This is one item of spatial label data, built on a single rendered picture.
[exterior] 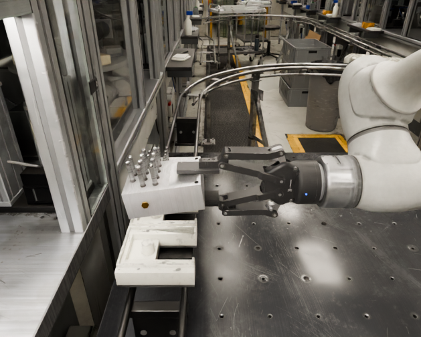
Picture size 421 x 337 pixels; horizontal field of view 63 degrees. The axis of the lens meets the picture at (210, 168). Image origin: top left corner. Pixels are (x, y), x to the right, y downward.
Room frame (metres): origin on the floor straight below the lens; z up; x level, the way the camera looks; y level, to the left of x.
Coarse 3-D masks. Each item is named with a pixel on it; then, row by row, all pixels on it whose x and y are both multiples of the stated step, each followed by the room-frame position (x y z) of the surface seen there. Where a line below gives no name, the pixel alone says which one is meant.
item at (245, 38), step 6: (252, 0) 6.81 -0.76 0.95; (258, 0) 6.82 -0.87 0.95; (264, 0) 6.84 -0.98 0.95; (246, 6) 6.79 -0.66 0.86; (252, 6) 6.81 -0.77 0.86; (258, 6) 6.83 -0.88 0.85; (264, 6) 6.84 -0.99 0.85; (270, 6) 6.86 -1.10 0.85; (270, 12) 6.86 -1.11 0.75; (258, 18) 7.62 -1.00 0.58; (258, 24) 7.62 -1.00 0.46; (240, 36) 7.38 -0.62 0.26; (246, 36) 7.38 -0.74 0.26; (252, 36) 7.38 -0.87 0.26; (234, 42) 7.54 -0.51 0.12; (246, 42) 6.80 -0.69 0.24; (252, 42) 6.82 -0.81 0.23; (264, 48) 6.88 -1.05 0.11; (246, 54) 6.78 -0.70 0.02
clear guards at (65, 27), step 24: (0, 0) 0.43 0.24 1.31; (24, 0) 0.49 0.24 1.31; (48, 0) 0.56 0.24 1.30; (72, 0) 0.66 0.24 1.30; (72, 24) 0.64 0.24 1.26; (72, 48) 0.62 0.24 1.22; (72, 72) 0.60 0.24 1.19; (72, 96) 0.58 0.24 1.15; (72, 120) 0.56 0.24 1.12; (96, 120) 0.67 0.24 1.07; (96, 144) 0.65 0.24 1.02; (96, 168) 0.62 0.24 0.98; (96, 192) 0.60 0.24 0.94
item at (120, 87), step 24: (96, 0) 0.87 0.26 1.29; (120, 0) 1.10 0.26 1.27; (96, 24) 0.84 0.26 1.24; (120, 24) 1.07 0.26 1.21; (144, 24) 1.77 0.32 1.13; (120, 48) 1.03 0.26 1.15; (144, 48) 1.77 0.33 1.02; (120, 72) 1.00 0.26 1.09; (120, 96) 0.97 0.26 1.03; (120, 120) 0.93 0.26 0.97
